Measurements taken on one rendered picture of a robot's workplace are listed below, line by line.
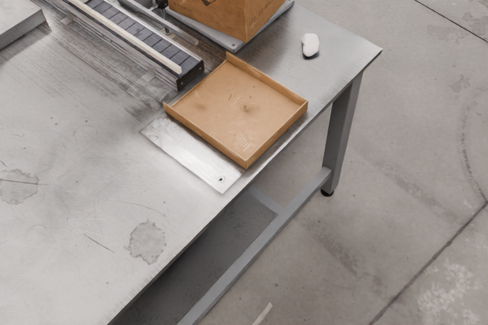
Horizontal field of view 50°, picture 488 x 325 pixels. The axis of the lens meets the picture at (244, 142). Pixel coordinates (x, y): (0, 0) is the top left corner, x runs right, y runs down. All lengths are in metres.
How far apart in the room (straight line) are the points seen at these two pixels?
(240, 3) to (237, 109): 0.30
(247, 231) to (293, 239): 0.29
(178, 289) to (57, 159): 0.67
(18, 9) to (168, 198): 0.85
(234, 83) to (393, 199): 1.05
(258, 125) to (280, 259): 0.84
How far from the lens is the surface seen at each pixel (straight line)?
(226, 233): 1.95
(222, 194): 1.32
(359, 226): 2.24
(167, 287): 1.89
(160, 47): 1.60
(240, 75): 1.55
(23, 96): 1.65
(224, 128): 1.43
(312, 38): 1.63
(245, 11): 1.54
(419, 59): 2.89
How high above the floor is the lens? 1.97
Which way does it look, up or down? 54 degrees down
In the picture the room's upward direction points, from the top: 3 degrees counter-clockwise
